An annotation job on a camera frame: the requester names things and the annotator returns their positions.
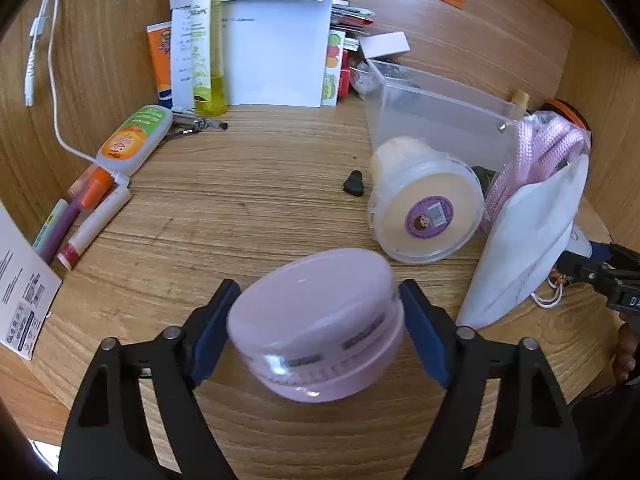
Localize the blank white card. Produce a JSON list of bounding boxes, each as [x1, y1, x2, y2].
[[358, 31, 411, 59]]

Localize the yellow spray bottle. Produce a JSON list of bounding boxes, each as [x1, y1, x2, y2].
[[191, 0, 229, 116]]

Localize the grey bottle with orange label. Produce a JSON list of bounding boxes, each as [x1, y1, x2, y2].
[[94, 104, 174, 179]]

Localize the small black plastic piece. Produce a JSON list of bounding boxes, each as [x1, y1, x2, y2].
[[343, 170, 366, 197]]

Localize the pink round case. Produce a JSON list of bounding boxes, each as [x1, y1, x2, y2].
[[227, 248, 405, 404]]

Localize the person's right hand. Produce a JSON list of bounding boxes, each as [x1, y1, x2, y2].
[[612, 322, 640, 387]]

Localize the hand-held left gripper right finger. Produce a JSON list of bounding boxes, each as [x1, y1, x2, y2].
[[399, 279, 583, 480]]

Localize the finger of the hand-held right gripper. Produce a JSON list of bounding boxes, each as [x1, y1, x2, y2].
[[555, 250, 610, 287], [588, 241, 617, 263]]

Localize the large white paper sheet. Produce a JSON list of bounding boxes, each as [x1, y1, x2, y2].
[[171, 0, 334, 109]]

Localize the clear plastic storage box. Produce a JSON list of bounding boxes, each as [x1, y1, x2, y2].
[[363, 58, 527, 203]]

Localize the pile of assorted cards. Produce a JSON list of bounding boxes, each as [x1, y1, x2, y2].
[[329, 0, 376, 53]]

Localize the green highlighter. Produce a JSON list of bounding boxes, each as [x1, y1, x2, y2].
[[32, 198, 69, 253]]

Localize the pink rope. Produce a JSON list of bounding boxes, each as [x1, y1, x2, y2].
[[482, 112, 592, 222]]

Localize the orange and black round case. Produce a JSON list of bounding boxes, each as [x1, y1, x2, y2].
[[542, 99, 597, 153]]

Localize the round tub with cream lid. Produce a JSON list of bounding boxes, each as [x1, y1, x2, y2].
[[367, 136, 485, 265]]

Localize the purple pen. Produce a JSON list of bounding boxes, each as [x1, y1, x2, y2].
[[42, 199, 82, 265]]

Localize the white printed card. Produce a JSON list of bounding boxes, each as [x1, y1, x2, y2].
[[0, 200, 64, 362]]

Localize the white face mask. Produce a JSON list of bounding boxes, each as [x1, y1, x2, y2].
[[455, 153, 590, 330]]

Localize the black pens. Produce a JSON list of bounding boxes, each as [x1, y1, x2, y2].
[[167, 106, 230, 142]]

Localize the fruit sticker sheet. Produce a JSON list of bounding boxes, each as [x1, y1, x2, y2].
[[321, 29, 347, 107]]

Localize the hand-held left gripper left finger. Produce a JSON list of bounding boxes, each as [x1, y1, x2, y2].
[[59, 279, 242, 480]]

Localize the orange cream tube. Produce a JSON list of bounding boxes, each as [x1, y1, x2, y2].
[[146, 22, 176, 106]]

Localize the orange marker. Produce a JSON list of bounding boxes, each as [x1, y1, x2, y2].
[[75, 167, 117, 210]]

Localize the white charging cable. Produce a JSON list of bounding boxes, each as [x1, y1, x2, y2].
[[24, 0, 102, 167]]

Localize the white glue stick red cap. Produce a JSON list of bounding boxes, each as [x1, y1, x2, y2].
[[56, 184, 133, 271]]

